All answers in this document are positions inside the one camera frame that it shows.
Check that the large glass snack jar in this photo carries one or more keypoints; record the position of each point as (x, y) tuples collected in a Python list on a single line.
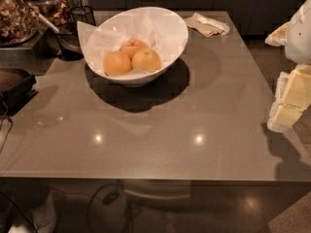
[(17, 23)]

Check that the folded beige napkin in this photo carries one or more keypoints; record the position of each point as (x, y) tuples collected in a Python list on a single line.
[(206, 26)]

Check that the white oval bowl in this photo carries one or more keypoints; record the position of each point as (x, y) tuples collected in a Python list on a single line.
[(168, 33)]

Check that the orange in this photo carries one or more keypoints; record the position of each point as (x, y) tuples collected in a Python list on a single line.
[(147, 60), (116, 63), (131, 46)]

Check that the black device on left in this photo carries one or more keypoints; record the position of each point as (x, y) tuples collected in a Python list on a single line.
[(16, 89)]

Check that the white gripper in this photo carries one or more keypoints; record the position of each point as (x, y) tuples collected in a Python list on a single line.
[(299, 33)]

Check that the white paper liner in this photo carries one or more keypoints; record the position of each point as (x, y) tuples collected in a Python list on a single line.
[(110, 33)]

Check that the white scoop handle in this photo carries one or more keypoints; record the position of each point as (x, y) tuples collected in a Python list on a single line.
[(45, 21)]

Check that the black wire cup holder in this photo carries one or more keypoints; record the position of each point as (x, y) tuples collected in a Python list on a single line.
[(83, 14)]

